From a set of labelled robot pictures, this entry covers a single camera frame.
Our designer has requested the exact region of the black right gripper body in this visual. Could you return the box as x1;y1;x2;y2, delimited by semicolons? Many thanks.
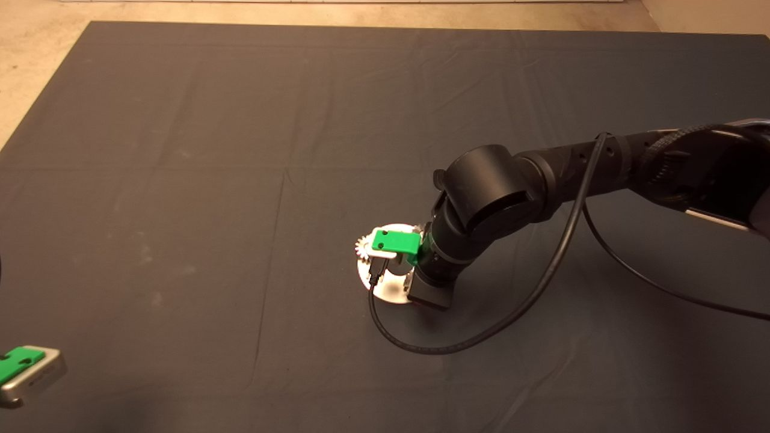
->
406;272;455;312

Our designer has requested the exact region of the round metal carrier plate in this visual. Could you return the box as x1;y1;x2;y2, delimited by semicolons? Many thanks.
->
357;224;423;306

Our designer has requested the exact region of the dark grey table cloth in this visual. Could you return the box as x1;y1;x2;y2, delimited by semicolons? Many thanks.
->
0;21;770;433

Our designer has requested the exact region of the thin black right camera cable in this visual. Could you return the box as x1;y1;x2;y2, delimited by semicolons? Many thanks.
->
368;132;770;356

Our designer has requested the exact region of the green right camera mount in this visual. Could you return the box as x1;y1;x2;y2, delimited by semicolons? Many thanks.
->
371;229;435;267

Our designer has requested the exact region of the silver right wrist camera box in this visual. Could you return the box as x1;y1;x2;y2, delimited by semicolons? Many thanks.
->
368;226;402;261

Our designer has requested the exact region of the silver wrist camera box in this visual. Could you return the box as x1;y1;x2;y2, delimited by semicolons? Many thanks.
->
368;226;402;261
0;345;67;405

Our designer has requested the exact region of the braided black right arm cable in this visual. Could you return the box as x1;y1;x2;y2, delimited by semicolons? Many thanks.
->
653;122;770;152

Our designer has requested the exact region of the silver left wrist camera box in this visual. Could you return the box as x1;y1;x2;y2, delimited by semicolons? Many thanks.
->
0;345;67;405

